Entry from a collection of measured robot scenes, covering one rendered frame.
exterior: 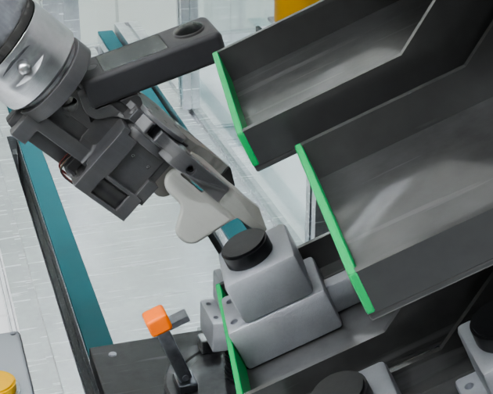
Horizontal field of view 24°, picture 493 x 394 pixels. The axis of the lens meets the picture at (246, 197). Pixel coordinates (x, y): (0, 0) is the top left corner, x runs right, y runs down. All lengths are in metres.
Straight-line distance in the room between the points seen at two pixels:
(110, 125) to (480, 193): 0.45
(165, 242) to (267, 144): 0.88
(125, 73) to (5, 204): 0.62
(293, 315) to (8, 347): 0.54
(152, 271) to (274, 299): 0.71
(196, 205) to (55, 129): 0.13
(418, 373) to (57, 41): 0.38
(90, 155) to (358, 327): 0.30
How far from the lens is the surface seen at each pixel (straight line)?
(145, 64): 0.87
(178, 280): 1.35
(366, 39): 0.66
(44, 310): 1.23
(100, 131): 0.89
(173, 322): 0.99
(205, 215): 0.91
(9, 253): 1.35
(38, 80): 0.85
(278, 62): 0.69
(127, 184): 0.90
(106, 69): 0.88
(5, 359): 1.15
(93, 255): 1.42
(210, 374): 1.05
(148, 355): 1.12
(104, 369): 1.11
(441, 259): 0.45
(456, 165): 0.52
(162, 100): 1.82
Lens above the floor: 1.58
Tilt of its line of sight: 25 degrees down
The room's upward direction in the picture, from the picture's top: straight up
